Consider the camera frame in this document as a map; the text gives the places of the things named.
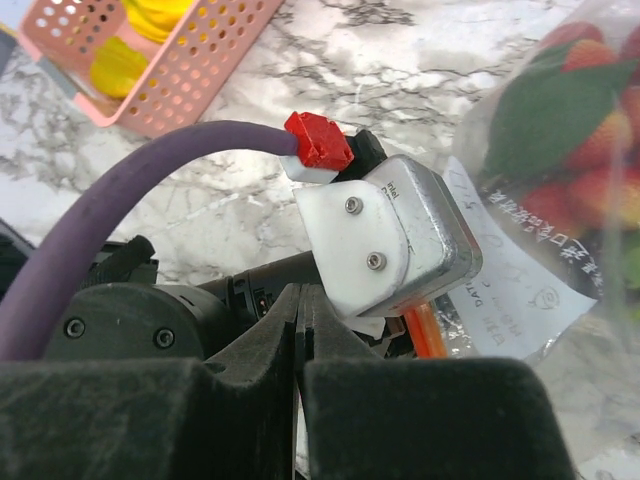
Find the zip bag with berries grapes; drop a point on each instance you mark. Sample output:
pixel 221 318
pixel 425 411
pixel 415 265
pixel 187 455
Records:
pixel 545 168

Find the yellow fake banana bunch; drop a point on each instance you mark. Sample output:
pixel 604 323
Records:
pixel 155 19

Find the yellow green fake starfruit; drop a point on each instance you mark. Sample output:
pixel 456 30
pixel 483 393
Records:
pixel 116 68

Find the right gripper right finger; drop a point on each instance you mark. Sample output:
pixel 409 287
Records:
pixel 371 418

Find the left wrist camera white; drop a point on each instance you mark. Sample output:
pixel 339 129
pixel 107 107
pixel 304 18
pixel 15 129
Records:
pixel 385 231

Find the red fake berry bunch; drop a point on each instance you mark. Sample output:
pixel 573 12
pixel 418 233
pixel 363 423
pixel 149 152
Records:
pixel 601 165

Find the pink plastic basket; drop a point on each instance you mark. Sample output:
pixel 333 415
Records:
pixel 184 73

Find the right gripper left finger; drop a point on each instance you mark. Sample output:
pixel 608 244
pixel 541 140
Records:
pixel 229 417

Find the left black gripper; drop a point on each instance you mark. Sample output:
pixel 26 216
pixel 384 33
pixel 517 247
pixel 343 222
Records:
pixel 63 306

